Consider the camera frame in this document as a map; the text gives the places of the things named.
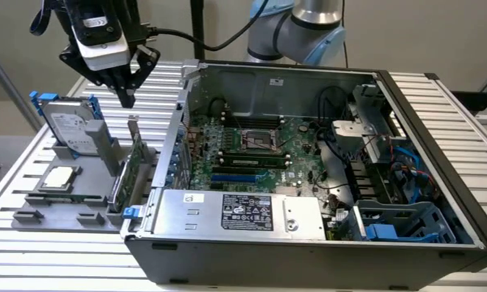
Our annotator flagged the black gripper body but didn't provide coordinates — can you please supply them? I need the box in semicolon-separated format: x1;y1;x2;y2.
54;0;152;51

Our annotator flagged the black vertical pole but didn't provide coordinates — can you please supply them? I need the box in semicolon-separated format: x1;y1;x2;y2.
189;0;207;60

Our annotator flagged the green graphics card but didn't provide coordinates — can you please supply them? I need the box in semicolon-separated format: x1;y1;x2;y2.
107;114;151;213

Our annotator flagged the silver CPU chip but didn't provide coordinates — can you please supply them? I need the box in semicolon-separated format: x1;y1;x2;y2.
41;166;83;190

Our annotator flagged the green RAM stick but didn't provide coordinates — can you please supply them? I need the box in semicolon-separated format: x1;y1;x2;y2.
26;193;107;204

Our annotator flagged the black expansion slot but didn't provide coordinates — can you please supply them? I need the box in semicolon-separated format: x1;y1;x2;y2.
211;165;257;175

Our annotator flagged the installed black RAM stick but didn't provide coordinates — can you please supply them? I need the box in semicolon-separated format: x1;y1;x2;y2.
219;154;289;167

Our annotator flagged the blue expansion slot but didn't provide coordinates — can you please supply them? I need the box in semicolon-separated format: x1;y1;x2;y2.
209;172;257;184

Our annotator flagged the grey parts rack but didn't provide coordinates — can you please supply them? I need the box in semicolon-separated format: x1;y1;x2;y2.
9;119;160;235

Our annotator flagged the green motherboard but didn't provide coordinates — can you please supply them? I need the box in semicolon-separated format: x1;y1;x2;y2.
185;114;352;201

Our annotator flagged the silver power supply unit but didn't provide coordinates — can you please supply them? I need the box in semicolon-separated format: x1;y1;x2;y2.
151;189;327;242

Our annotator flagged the silver optical drive cage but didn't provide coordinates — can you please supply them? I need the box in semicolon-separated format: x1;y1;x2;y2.
346;83;410;161

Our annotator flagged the black open PC case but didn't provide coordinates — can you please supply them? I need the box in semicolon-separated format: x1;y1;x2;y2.
119;58;487;290

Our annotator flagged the black box on side table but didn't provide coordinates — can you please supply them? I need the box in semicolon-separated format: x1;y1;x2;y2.
448;90;487;112

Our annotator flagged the grey plastic disk bay cage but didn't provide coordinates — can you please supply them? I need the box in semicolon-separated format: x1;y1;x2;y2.
351;199;459;245

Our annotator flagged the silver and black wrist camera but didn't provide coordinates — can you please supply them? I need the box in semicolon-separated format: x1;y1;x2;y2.
67;0;132;72

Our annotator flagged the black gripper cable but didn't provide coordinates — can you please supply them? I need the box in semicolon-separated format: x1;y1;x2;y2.
144;26;253;52

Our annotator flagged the hard disk with blue bracket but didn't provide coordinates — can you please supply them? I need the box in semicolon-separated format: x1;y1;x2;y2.
29;91;121;159

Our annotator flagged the grey metal frame post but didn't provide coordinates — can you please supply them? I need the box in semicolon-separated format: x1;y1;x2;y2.
0;38;44;130

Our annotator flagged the blue flat cable loop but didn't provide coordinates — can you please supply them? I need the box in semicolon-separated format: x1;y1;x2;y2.
28;0;53;37

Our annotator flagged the CPU socket with metal frame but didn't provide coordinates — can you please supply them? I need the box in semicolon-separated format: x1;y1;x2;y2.
235;128;284;150

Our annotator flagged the black looped wire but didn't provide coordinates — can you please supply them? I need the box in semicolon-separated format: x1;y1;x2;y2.
316;86;355;124

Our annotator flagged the silver metal bracket box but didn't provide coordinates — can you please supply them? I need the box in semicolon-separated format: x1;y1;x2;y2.
331;119;371;150

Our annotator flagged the blue data wire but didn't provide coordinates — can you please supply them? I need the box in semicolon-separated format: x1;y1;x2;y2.
388;145;438;203

